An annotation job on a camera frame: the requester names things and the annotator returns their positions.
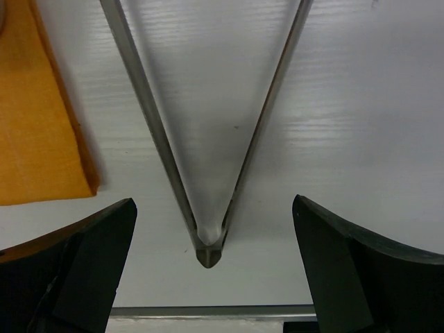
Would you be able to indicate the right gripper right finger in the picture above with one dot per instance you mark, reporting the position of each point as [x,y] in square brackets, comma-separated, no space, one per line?
[361,281]

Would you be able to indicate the metal table rail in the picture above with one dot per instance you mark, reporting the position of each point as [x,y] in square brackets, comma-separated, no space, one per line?
[259,312]

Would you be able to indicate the metal tongs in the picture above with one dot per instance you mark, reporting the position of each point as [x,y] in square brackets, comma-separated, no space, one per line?
[207,255]

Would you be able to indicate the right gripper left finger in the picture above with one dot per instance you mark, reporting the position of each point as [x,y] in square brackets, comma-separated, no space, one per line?
[67,280]

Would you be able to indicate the orange cloth placemat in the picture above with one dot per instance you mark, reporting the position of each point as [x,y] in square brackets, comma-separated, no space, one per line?
[44,155]

